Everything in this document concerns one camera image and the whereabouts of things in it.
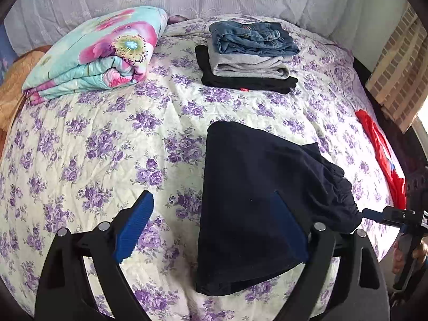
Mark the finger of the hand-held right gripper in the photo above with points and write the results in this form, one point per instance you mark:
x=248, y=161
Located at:
x=373, y=214

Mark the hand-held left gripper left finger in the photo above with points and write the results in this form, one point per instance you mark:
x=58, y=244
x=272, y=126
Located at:
x=133, y=227

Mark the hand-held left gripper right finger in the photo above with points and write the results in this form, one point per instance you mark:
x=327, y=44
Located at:
x=289, y=229

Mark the navy blue pants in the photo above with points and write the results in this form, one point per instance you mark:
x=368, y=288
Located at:
x=247, y=190

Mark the red pants with striped side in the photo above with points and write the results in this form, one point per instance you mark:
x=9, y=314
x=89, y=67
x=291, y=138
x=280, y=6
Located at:
x=381, y=147

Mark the folded black pants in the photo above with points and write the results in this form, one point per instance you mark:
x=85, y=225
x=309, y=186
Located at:
x=240, y=82

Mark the folded grey pants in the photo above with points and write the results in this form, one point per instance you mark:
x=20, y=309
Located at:
x=247, y=63

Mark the person's right hand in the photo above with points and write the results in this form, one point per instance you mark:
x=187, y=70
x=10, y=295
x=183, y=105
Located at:
x=396, y=257

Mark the purple floral bedspread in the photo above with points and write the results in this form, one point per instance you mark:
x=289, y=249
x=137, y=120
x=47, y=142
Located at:
x=100, y=147

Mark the beige checked curtain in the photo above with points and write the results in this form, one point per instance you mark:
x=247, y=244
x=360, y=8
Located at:
x=399, y=73

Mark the folded floral quilt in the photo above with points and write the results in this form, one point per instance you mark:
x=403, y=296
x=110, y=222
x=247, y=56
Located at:
x=97, y=53

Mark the orange blanket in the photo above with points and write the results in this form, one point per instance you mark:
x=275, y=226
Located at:
x=13, y=87

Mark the folded blue jeans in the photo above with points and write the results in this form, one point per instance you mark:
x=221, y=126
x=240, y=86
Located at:
x=250, y=36

